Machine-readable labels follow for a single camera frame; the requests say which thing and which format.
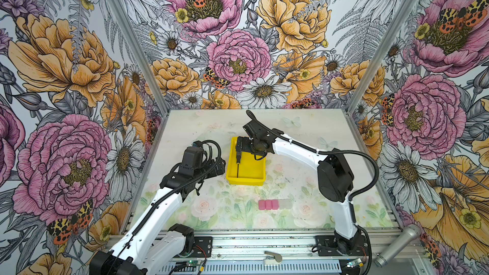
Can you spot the green circuit board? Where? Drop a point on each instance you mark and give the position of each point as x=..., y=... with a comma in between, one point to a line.
x=191, y=265

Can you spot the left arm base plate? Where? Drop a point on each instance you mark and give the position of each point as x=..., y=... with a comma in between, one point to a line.
x=202, y=248

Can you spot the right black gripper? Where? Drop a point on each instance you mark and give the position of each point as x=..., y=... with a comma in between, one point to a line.
x=245, y=141

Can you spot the yellow plastic bin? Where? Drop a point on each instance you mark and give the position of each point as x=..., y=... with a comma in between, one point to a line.
x=252, y=172

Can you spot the aluminium frame post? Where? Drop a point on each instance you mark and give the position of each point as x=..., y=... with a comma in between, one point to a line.
x=119, y=15
x=386, y=41

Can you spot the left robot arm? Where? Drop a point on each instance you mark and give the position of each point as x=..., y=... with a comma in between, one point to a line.
x=139, y=251

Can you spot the left aluminium frame post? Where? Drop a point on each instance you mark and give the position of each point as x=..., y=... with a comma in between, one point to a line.
x=119, y=15

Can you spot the pink block strip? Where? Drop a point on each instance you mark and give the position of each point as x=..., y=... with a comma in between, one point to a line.
x=275, y=204

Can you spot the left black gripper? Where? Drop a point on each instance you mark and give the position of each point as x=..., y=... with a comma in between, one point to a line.
x=219, y=169

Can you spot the white vented cable duct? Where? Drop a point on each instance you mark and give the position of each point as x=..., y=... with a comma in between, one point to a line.
x=267, y=267

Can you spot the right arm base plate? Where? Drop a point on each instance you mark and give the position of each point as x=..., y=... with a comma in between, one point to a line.
x=334, y=246

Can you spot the white table clamp handle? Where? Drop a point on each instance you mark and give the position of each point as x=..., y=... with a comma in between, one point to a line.
x=272, y=258

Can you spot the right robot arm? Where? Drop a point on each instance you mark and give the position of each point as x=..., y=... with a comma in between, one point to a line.
x=334, y=177

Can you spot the grey microphone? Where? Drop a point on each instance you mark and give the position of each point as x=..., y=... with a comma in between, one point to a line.
x=409, y=234

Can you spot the aluminium front rail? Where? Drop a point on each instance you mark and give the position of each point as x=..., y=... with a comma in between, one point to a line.
x=293, y=244

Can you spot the right aluminium frame post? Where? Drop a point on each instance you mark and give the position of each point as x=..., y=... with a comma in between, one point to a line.
x=386, y=41

